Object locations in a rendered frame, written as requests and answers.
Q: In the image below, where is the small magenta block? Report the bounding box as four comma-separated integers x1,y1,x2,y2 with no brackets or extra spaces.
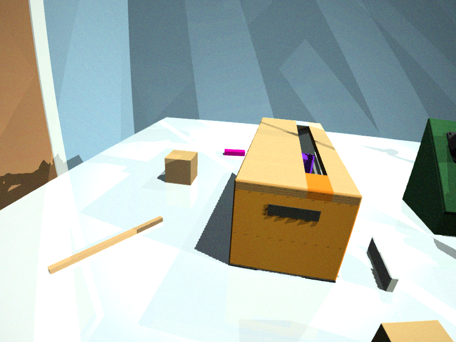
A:
224,149,245,156

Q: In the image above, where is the tan wooden rod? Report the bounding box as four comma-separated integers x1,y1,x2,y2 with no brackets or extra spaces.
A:
48,216,163,274

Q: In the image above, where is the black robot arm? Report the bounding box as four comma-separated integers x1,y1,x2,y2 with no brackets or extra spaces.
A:
447,132,456,162

